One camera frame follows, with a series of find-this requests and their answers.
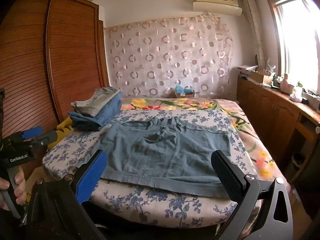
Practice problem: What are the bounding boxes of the person's left hand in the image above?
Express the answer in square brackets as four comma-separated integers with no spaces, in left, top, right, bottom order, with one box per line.
[0,166,27,211]

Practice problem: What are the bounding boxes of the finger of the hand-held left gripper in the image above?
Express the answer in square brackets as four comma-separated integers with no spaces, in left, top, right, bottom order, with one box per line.
[7,127,43,143]
[25,130,58,151]

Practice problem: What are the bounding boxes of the pink bottle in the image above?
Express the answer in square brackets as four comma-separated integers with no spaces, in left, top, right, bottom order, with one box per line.
[280,73,291,94]

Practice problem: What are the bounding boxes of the circle-patterned curtain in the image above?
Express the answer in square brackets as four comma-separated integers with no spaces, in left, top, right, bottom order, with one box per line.
[104,14,237,99]

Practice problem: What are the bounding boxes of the wooden louvred wardrobe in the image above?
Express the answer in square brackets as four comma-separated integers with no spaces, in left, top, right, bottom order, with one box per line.
[0,0,111,157]

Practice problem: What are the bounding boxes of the wall air conditioner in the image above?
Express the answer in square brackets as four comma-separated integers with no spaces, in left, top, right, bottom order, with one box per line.
[192,0,243,16]

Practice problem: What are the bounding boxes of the folded grey pants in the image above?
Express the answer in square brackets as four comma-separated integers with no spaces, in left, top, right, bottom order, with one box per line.
[71,87,121,118]

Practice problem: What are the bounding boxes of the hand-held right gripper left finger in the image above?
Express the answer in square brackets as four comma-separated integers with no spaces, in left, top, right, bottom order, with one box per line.
[26,149,109,240]

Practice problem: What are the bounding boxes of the stack of papers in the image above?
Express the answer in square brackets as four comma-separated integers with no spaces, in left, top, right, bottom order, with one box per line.
[236,65,259,78]

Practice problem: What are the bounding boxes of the blue pants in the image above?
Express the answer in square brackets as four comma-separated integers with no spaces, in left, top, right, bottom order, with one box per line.
[100,116,232,198]

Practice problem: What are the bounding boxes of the open cardboard box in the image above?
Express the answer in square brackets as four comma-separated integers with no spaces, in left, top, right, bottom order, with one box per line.
[250,70,276,84]

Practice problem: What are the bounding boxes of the white wrapped pipe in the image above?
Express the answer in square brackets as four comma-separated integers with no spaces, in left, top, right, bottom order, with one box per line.
[241,0,267,66]

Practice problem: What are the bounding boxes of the wooden sideboard cabinet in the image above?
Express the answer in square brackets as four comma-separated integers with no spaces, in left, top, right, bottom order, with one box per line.
[236,76,320,188]

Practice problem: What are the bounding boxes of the bed with floral sheet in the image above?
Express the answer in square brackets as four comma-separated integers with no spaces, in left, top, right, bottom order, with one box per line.
[41,110,258,228]

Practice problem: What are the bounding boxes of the yellow cloth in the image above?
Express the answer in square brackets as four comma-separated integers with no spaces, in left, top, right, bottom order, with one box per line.
[55,117,75,147]

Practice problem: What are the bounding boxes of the small cardboard box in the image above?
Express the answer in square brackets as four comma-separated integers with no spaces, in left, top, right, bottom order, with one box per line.
[175,90,195,99]

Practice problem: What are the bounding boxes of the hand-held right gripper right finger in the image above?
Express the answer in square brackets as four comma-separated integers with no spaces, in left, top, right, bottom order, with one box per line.
[211,150,294,240]

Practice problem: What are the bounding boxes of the window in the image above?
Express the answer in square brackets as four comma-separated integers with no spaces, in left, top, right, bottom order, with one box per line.
[265,0,320,111]

